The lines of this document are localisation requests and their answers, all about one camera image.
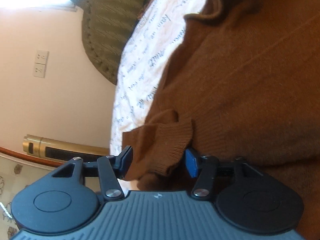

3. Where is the white script-printed bedsheet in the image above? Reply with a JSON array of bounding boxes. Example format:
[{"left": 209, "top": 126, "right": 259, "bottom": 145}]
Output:
[{"left": 109, "top": 0, "right": 220, "bottom": 192}]

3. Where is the brown knit sweater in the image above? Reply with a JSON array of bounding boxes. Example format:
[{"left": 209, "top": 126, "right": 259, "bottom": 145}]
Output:
[{"left": 122, "top": 0, "right": 320, "bottom": 240}]

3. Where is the white wall outlet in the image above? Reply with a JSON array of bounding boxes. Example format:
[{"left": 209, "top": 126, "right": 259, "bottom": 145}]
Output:
[{"left": 33, "top": 50, "right": 50, "bottom": 78}]

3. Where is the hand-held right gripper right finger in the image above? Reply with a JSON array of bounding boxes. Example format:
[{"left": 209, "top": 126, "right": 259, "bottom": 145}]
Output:
[{"left": 185, "top": 148, "right": 269, "bottom": 200}]

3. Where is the gold and black cylinder appliance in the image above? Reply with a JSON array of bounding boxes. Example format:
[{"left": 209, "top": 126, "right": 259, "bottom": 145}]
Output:
[{"left": 22, "top": 134, "right": 110, "bottom": 167}]

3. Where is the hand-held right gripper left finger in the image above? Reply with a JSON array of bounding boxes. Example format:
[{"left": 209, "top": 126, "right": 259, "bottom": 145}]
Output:
[{"left": 53, "top": 145, "right": 133, "bottom": 201}]

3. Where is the floral glass panel, wooden frame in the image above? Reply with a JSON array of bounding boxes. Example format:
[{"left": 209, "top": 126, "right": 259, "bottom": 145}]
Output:
[{"left": 0, "top": 146, "right": 66, "bottom": 240}]

